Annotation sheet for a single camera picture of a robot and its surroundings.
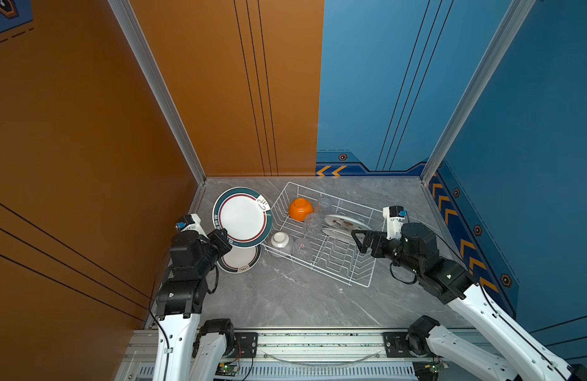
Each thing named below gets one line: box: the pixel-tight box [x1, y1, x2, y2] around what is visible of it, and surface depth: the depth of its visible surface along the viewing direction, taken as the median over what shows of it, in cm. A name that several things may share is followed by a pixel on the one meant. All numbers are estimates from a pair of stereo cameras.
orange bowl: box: [287, 197, 315, 222], surface depth 104 cm
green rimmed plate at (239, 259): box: [216, 243, 262, 274], surface depth 93 cm
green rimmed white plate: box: [212, 186, 274, 249], surface depth 77 cm
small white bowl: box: [271, 231, 290, 249], surface depth 91 cm
